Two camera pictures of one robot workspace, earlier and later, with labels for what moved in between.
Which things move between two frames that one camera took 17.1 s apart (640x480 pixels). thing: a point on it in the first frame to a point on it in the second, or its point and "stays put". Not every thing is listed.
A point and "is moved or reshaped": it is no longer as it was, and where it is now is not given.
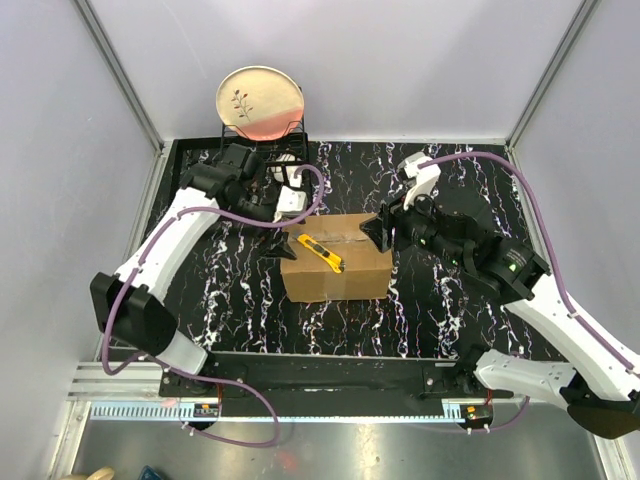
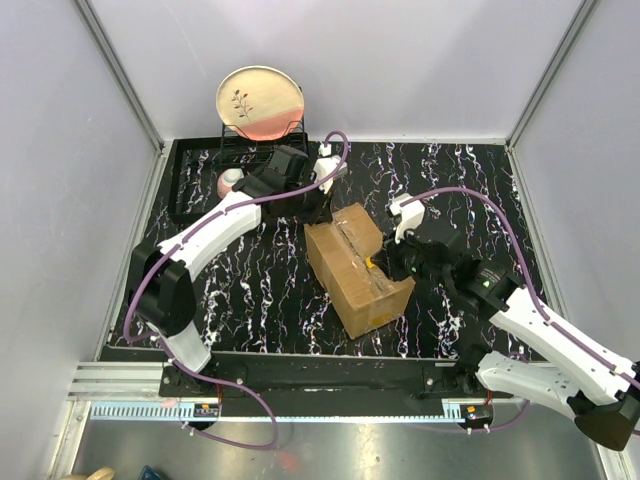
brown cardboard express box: (307, 278) is moved or reshaped
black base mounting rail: (290, 377) stays put
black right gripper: (399, 216) to (389, 260)
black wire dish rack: (234, 166) stays put
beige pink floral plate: (260, 103) stays put
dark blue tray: (147, 473) stays put
